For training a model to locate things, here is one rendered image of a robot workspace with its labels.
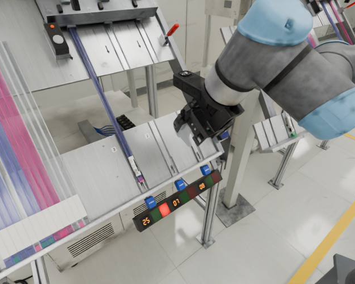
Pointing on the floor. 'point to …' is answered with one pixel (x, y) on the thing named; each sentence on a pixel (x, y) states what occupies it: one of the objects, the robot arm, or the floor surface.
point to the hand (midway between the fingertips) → (180, 131)
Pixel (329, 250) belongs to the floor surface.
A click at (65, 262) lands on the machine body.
